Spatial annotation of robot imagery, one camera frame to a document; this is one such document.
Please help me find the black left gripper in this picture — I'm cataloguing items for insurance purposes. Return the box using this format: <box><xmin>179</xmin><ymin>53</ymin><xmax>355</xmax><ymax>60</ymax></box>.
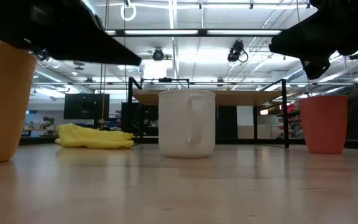
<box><xmin>0</xmin><ymin>0</ymin><xmax>142</xmax><ymax>67</ymax></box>

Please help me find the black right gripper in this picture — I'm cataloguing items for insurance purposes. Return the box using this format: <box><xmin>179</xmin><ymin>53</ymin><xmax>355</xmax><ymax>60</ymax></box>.
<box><xmin>268</xmin><ymin>0</ymin><xmax>358</xmax><ymax>80</ymax></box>

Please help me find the red-orange plastic cup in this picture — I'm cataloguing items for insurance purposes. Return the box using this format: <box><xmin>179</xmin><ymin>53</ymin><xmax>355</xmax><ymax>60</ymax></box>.
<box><xmin>298</xmin><ymin>94</ymin><xmax>349</xmax><ymax>155</ymax></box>

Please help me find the yellow-orange plastic cup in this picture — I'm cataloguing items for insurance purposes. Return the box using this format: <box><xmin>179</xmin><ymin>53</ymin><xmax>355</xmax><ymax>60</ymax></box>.
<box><xmin>0</xmin><ymin>37</ymin><xmax>39</xmax><ymax>165</ymax></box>

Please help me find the white ceramic mug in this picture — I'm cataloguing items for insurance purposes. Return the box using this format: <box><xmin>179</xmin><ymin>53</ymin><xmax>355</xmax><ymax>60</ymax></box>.
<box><xmin>157</xmin><ymin>89</ymin><xmax>217</xmax><ymax>159</ymax></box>

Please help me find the black monitor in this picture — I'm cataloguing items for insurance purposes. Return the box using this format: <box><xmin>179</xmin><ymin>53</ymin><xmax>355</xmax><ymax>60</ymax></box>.
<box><xmin>63</xmin><ymin>93</ymin><xmax>111</xmax><ymax>121</ymax></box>

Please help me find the rack with red bins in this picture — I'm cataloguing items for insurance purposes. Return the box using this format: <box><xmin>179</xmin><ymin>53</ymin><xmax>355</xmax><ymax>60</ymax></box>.
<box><xmin>276</xmin><ymin>103</ymin><xmax>305</xmax><ymax>139</ymax></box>

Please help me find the potted green plant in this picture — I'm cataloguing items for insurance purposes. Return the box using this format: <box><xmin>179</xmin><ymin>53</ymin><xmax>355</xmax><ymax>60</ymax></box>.
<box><xmin>42</xmin><ymin>116</ymin><xmax>56</xmax><ymax>130</ymax></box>

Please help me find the yellow cloth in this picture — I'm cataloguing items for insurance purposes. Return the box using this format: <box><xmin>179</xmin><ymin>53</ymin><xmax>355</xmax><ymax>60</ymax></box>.
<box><xmin>54</xmin><ymin>123</ymin><xmax>135</xmax><ymax>150</ymax></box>

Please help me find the thin yellow hanging cable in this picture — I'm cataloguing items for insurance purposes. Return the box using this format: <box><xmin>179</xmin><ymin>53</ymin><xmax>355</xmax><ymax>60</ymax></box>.
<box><xmin>100</xmin><ymin>63</ymin><xmax>108</xmax><ymax>130</ymax></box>

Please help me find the white ring cable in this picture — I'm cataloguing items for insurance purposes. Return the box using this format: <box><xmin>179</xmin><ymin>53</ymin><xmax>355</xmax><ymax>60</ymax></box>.
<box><xmin>120</xmin><ymin>0</ymin><xmax>137</xmax><ymax>22</ymax></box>

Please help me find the round black ceiling camera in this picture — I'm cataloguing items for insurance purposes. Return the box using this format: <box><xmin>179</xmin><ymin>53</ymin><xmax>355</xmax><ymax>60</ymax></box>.
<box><xmin>152</xmin><ymin>47</ymin><xmax>165</xmax><ymax>62</ymax></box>

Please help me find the black overhead camera with cable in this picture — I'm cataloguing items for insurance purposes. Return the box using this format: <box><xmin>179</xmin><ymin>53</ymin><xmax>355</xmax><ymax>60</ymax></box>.
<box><xmin>227</xmin><ymin>39</ymin><xmax>249</xmax><ymax>63</ymax></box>

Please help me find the wooden shelf with black frame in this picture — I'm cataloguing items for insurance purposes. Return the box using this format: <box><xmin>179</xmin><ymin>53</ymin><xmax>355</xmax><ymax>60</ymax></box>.
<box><xmin>127</xmin><ymin>77</ymin><xmax>290</xmax><ymax>149</ymax></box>

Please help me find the black overhead frame beam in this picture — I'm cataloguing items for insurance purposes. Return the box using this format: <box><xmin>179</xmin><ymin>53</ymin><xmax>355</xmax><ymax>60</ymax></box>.
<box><xmin>104</xmin><ymin>28</ymin><xmax>284</xmax><ymax>38</ymax></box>

